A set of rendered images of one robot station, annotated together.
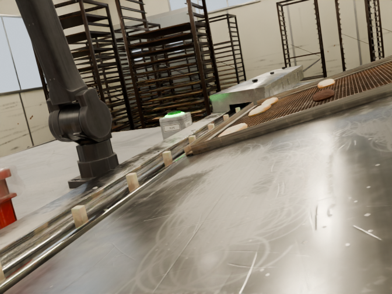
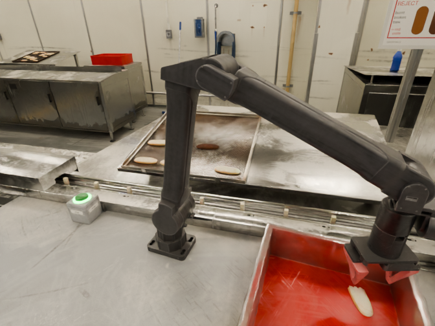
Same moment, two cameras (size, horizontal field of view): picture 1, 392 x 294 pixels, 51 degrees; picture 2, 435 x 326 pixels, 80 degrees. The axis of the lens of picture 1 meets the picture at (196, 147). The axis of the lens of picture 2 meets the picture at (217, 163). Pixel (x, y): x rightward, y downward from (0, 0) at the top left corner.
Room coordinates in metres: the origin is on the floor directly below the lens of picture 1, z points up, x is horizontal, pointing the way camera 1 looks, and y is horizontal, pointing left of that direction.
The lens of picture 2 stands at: (0.78, 0.79, 1.39)
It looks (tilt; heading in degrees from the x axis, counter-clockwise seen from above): 28 degrees down; 264
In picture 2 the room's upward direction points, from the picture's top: 1 degrees counter-clockwise
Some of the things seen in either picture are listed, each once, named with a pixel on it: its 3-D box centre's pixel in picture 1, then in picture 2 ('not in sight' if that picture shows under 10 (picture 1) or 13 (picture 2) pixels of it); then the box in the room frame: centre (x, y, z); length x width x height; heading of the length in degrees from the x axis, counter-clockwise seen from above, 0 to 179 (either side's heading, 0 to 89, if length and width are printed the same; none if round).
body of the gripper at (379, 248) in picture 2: not in sight; (386, 240); (0.42, 0.45, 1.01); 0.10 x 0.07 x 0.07; 174
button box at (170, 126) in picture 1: (179, 133); (87, 211); (1.15, 0.04, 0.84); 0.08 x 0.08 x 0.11; 68
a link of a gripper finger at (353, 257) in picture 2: not in sight; (364, 266); (0.44, 0.45, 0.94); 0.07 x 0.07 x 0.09; 84
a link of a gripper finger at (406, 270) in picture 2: not in sight; (388, 266); (0.40, 0.46, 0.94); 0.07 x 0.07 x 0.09; 84
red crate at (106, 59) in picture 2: not in sight; (112, 59); (1.88, -3.68, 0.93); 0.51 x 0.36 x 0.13; 162
